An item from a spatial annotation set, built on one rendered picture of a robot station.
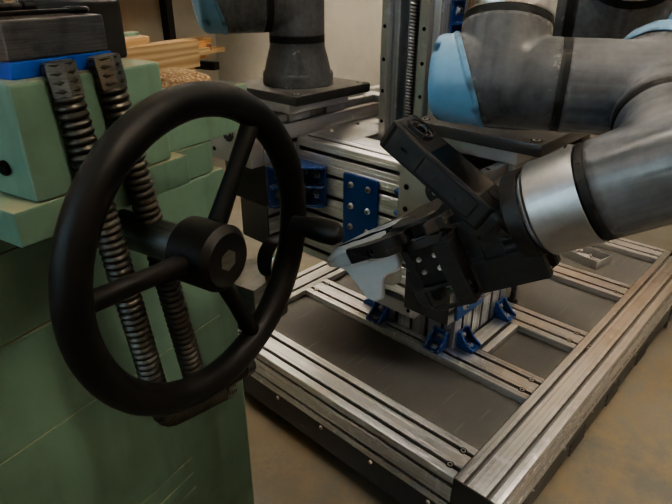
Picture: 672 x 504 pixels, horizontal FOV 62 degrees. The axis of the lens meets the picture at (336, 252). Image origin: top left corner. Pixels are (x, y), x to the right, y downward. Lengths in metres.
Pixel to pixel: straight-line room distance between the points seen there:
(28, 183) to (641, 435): 1.48
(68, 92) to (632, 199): 0.40
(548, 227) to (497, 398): 0.90
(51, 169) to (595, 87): 0.42
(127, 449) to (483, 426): 0.71
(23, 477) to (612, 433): 1.32
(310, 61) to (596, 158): 0.86
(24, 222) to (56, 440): 0.30
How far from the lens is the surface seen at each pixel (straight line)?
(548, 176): 0.43
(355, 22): 4.05
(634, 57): 0.49
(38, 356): 0.65
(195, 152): 0.72
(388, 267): 0.51
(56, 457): 0.72
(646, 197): 0.41
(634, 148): 0.41
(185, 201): 0.72
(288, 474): 1.39
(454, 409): 1.25
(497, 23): 0.50
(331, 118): 1.26
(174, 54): 0.91
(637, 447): 1.61
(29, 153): 0.48
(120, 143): 0.41
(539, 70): 0.48
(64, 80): 0.47
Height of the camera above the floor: 1.03
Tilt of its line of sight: 26 degrees down
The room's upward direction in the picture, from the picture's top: straight up
